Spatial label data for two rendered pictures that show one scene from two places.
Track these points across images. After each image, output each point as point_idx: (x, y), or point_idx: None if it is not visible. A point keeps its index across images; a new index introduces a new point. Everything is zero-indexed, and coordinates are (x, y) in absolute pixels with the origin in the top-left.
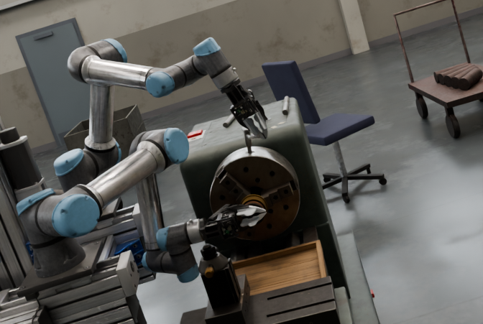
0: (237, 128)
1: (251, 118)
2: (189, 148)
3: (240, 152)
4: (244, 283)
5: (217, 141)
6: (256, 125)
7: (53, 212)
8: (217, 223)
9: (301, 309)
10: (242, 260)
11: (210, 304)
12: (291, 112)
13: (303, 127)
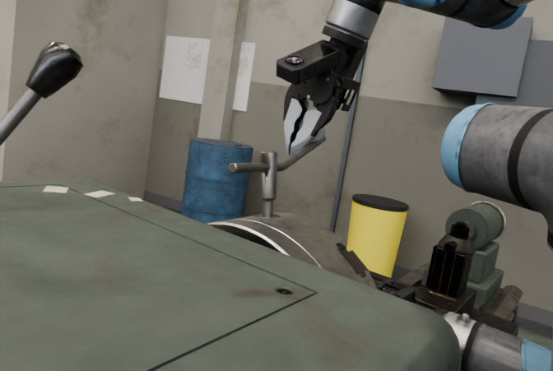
0: (20, 266)
1: (307, 111)
2: (361, 339)
3: (278, 223)
4: (416, 289)
5: (239, 265)
6: (16, 225)
7: None
8: (415, 294)
9: (377, 277)
10: None
11: (466, 295)
12: None
13: None
